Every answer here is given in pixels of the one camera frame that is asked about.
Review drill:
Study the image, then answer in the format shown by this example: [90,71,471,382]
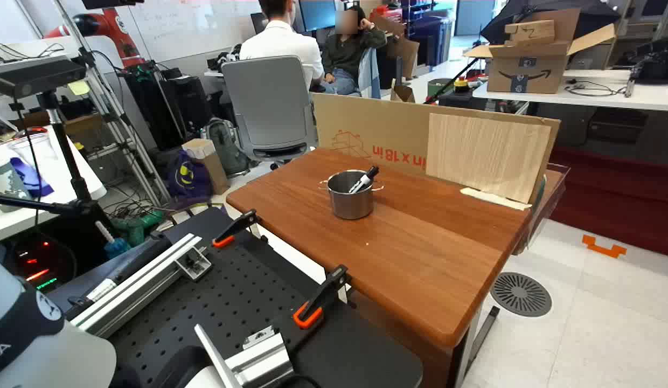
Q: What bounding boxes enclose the long aluminium extrusion rail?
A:
[67,233,205,340]

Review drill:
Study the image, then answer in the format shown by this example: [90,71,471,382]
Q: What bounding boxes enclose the person in white shirt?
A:
[236,0,326,92]

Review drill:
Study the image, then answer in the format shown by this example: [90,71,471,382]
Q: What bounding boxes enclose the blue cloth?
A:
[6,154,56,201]

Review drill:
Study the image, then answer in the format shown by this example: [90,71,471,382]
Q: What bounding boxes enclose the orange floor tape marker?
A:
[579,233,629,260]

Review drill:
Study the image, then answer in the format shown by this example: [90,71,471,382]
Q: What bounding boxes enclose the black clamp with orange handle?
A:
[289,264,351,331]
[209,208,260,252]

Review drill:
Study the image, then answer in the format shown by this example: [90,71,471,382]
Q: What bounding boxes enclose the open Amazon cardboard box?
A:
[466,6,619,97]

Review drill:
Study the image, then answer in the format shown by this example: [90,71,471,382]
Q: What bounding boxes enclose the round metal floor drain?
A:
[488,269,556,319]

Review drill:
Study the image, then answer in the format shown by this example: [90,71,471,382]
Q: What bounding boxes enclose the large brown cardboard sheet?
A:
[311,92,563,182]

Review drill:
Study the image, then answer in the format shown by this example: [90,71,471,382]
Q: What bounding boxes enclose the black computer monitor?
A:
[297,0,345,34]

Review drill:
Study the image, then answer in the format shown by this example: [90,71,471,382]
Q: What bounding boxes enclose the black computer tower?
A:
[121,63,216,154]

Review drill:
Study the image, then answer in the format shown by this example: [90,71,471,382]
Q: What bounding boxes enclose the black perforated breadboard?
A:
[42,206,427,388]

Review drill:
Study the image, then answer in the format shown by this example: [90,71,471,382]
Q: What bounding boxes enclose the white side table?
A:
[0,124,109,248]

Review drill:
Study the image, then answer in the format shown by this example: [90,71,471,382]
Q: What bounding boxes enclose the red machine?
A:
[74,6,147,71]

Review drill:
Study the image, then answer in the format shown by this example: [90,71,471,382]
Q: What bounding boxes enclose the silver metal cup with handles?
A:
[321,167,385,222]

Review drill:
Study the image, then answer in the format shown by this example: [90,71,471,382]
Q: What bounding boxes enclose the small cardboard box with label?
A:
[180,136,232,196]

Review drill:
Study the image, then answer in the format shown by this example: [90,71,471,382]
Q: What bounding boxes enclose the black and white marker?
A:
[346,165,382,196]

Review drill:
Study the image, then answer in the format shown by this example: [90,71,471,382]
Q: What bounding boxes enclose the whiteboard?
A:
[124,0,265,64]

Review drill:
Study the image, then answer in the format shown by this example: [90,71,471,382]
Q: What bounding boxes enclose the black camera on tripod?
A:
[0,54,115,238]

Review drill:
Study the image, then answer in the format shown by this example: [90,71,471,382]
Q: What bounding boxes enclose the grey office chair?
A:
[219,54,321,172]

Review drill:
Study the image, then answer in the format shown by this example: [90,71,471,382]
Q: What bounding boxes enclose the short aluminium extrusion rail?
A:
[192,320,297,388]

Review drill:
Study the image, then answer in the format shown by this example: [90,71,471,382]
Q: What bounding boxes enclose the green object on floor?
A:
[107,208,165,252]

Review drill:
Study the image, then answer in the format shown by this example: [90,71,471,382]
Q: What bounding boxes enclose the silver metal rack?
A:
[54,0,173,208]

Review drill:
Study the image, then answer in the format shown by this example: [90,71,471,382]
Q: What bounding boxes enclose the red carpet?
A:
[547,147,668,260]

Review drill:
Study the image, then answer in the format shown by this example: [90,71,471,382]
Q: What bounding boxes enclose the purple bag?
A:
[160,147,216,206]

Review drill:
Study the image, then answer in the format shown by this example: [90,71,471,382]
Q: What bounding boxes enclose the grey metal table frame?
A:
[456,303,501,384]

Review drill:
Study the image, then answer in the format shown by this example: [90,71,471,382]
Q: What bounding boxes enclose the black controller with red lights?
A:
[0,235,79,295]

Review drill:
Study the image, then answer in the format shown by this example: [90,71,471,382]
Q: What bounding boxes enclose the white desk with grey legs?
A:
[469,67,668,116]

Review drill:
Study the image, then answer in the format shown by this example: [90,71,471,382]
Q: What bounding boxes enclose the silver corner bracket plate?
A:
[174,245,216,282]

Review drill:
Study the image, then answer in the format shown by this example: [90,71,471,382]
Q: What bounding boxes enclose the wooden board backstop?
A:
[425,107,556,206]

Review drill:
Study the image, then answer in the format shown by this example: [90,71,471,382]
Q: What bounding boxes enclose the black cables on desk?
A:
[560,75,631,102]

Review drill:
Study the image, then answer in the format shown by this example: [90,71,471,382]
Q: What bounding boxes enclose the person in dark jacket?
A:
[319,4,390,97]

